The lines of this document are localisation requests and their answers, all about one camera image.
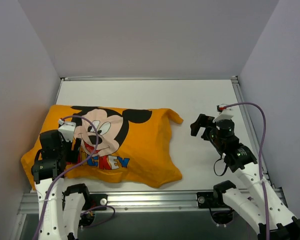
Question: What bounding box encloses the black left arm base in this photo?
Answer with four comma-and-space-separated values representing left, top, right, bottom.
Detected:
63, 192, 108, 227

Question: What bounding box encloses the aluminium front rail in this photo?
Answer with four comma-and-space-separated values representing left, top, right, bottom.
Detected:
16, 187, 288, 215

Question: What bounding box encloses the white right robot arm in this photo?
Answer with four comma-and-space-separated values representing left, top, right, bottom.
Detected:
190, 114, 300, 240

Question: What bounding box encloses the aluminium right side rail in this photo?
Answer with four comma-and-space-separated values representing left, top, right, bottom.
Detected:
231, 75, 276, 187

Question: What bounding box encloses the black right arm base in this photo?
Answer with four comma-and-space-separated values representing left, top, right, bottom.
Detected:
196, 191, 235, 227

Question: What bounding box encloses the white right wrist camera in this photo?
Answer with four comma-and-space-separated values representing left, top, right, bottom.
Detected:
212, 103, 234, 123

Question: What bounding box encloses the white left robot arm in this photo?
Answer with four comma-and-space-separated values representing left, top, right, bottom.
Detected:
31, 130, 91, 240

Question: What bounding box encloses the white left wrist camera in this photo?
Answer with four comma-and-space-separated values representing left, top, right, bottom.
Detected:
58, 119, 77, 143

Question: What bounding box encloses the aluminium back rail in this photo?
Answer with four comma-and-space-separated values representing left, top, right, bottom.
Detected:
60, 76, 238, 81

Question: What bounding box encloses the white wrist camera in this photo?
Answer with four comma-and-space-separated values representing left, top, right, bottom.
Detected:
212, 103, 234, 123
58, 119, 77, 143

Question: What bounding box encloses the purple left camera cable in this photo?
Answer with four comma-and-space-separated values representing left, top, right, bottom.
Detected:
31, 115, 100, 240

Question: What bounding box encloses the aluminium rail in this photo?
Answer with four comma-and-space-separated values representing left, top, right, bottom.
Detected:
60, 76, 238, 81
16, 187, 288, 215
231, 75, 276, 187

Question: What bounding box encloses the yellow Mickey Mouse pillowcase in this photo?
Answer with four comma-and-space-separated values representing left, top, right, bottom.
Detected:
20, 104, 185, 191

